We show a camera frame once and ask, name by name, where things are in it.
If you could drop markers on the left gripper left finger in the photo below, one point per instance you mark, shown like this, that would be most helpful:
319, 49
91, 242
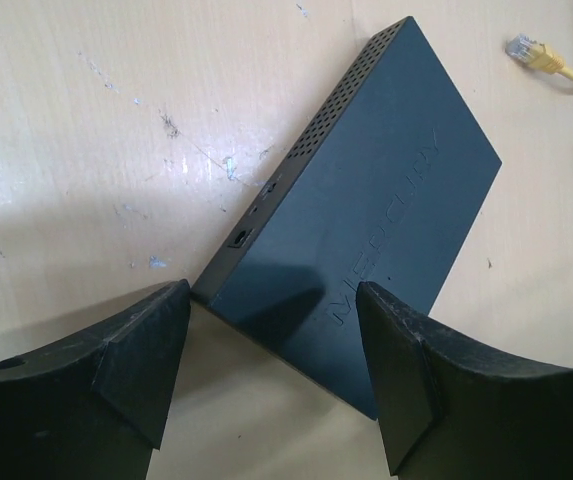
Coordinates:
94, 404

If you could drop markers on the black network switch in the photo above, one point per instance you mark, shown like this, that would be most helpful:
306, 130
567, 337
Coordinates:
383, 185

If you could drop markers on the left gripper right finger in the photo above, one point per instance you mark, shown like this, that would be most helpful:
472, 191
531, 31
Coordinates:
452, 407

